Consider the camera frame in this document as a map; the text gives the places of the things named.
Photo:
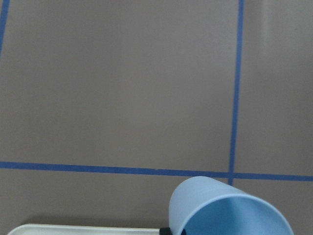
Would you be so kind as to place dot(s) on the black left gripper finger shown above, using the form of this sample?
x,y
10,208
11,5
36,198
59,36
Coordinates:
x,y
165,231

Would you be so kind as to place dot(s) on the light blue plastic cup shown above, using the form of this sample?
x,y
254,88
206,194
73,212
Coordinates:
x,y
204,206

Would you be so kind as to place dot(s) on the cream plastic tray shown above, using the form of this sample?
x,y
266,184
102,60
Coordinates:
x,y
45,229

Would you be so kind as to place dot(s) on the brown paper table cover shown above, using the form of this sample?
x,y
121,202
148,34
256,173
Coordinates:
x,y
107,105

